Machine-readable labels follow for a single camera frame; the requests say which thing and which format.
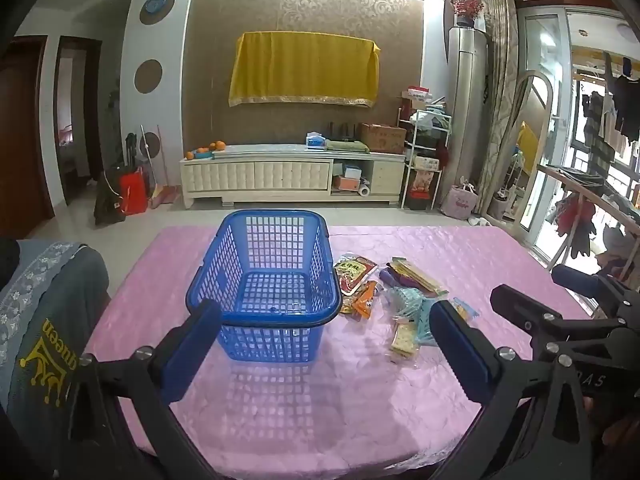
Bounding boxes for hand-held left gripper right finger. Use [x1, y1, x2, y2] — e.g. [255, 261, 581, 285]
[429, 300, 596, 480]

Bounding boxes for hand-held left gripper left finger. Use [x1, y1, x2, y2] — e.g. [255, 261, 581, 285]
[60, 299, 223, 480]

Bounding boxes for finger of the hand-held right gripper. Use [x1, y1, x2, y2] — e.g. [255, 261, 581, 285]
[551, 265, 640, 311]
[490, 284, 631, 366]

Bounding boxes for small yellow blue packet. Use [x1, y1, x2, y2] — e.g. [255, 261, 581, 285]
[452, 297, 480, 321]

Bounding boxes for light blue snack packet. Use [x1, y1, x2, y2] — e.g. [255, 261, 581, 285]
[387, 287, 441, 348]

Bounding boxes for beige long snack packet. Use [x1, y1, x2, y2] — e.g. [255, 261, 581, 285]
[387, 257, 448, 295]

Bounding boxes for blue plastic basket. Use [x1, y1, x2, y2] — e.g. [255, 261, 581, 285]
[186, 209, 343, 364]

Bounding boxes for orange snack packet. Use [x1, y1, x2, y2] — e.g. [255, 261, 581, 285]
[340, 280, 379, 321]

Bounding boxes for red snack packet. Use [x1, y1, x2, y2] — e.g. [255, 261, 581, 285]
[332, 255, 379, 297]

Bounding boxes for person's right hand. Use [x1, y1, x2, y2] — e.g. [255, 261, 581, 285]
[582, 395, 640, 461]

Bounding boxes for red black garment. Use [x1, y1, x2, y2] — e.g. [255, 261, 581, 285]
[552, 192, 598, 256]

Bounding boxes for wooden clothes drying rack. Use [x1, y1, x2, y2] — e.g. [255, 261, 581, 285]
[537, 162, 640, 281]

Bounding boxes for pink tablecloth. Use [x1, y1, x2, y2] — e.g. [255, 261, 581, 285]
[82, 225, 598, 480]

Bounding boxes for pink tote bag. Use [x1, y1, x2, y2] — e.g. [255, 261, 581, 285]
[441, 180, 481, 220]

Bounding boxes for grey embroidered chair cover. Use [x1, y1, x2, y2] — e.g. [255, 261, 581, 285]
[0, 237, 111, 461]

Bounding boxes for pink broom with dustpan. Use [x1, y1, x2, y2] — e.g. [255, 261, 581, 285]
[150, 125, 177, 209]

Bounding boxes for black bag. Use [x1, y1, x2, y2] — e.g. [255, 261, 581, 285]
[94, 162, 132, 226]

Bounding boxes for red bag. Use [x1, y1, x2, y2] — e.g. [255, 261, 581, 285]
[119, 169, 149, 216]

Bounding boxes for glass sliding door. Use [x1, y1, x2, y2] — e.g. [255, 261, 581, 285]
[517, 7, 573, 261]

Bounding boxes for arched standing mirror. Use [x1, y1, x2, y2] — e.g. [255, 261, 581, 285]
[492, 71, 551, 223]

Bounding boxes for white shelf rack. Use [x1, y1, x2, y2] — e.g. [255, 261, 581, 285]
[400, 107, 453, 211]

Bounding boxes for hanging clothes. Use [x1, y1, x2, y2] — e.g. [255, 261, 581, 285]
[582, 52, 640, 181]

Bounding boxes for white tv cabinet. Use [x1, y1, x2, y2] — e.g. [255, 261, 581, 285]
[180, 142, 407, 209]

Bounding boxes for silver tower air conditioner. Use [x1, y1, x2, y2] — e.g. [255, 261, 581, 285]
[446, 25, 488, 218]

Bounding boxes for brown cardboard box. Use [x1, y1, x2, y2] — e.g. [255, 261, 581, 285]
[357, 122, 407, 155]

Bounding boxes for patterned beige curtain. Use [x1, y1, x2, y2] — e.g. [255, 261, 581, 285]
[475, 0, 521, 216]

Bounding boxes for green folded cloth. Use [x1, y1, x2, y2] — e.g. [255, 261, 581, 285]
[325, 139, 371, 153]

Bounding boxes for brown wooden door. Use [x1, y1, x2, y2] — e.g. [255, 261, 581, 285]
[0, 35, 56, 233]

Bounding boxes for vase with red flowers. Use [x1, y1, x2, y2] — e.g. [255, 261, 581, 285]
[450, 0, 486, 28]

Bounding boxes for yellow cloth cover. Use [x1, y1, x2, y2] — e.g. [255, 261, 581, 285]
[229, 31, 381, 109]

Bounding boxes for plain brown round wall disc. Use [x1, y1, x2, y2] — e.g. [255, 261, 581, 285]
[133, 59, 163, 94]

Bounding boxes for round wall disc blue plate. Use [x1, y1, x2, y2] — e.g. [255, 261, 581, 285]
[139, 0, 176, 26]

